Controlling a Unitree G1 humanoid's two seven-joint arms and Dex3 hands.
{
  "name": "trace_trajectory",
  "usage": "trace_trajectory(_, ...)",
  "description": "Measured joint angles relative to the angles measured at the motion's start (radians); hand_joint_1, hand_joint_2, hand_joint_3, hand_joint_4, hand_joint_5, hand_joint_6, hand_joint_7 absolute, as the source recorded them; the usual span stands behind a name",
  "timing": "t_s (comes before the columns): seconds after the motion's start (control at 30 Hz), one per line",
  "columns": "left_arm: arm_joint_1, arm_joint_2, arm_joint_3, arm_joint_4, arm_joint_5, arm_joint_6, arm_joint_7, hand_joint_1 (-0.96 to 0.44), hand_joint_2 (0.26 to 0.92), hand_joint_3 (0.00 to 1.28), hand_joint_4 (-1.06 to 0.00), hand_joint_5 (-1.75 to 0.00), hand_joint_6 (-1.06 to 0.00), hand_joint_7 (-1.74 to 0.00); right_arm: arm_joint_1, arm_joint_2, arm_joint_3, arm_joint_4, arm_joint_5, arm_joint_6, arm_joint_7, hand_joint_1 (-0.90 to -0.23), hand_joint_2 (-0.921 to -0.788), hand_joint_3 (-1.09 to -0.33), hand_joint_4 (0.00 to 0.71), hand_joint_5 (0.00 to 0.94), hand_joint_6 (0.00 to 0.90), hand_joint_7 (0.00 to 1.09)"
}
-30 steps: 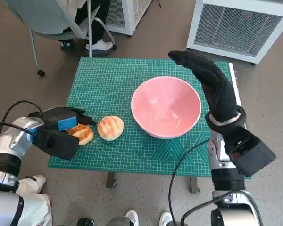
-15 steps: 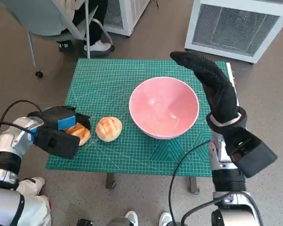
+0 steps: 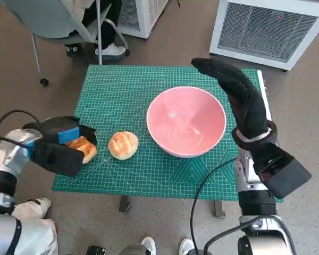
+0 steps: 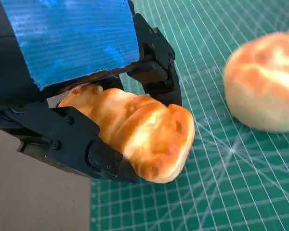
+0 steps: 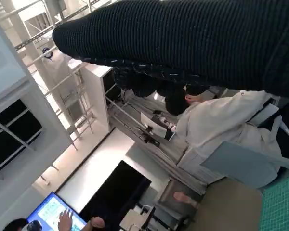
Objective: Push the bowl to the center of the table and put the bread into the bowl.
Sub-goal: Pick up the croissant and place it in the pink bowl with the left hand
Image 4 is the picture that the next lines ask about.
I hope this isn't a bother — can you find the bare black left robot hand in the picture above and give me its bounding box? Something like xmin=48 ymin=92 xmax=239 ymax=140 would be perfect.
xmin=0 ymin=0 xmax=183 ymax=183

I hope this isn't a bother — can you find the long braided toy bread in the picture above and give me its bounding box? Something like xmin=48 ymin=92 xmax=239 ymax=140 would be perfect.
xmin=58 ymin=83 xmax=196 ymax=184

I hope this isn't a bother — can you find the round toy bread bun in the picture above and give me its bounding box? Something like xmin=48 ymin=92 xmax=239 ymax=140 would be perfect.
xmin=223 ymin=28 xmax=289 ymax=132

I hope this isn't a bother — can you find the green cutting mat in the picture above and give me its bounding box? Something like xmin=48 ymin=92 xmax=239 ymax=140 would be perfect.
xmin=90 ymin=0 xmax=289 ymax=231

